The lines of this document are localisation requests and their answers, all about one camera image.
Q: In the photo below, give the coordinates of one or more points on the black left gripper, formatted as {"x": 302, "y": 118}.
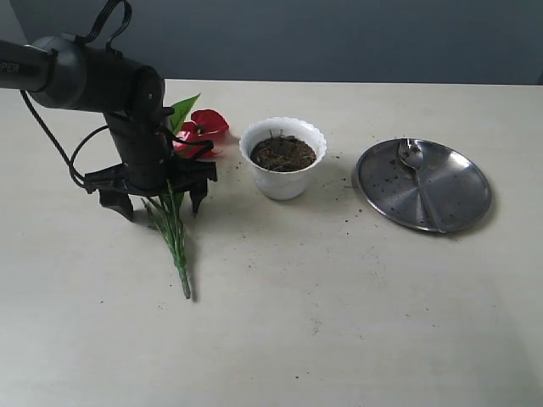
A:
{"x": 148, "y": 164}

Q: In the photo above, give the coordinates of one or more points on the artificial red flower stem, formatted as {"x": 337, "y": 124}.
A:
{"x": 194, "y": 134}

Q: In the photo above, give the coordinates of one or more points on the white scalloped flower pot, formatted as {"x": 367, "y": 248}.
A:
{"x": 283, "y": 186}

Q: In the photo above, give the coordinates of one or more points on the round stainless steel plate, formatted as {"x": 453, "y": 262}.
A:
{"x": 457, "y": 187}

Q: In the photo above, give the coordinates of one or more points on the stainless steel spork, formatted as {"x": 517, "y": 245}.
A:
{"x": 411, "y": 156}

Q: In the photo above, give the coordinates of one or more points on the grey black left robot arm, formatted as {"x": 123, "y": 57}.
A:
{"x": 58, "y": 73}

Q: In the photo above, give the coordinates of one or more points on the dark soil in pot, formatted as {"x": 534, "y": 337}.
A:
{"x": 283, "y": 154}

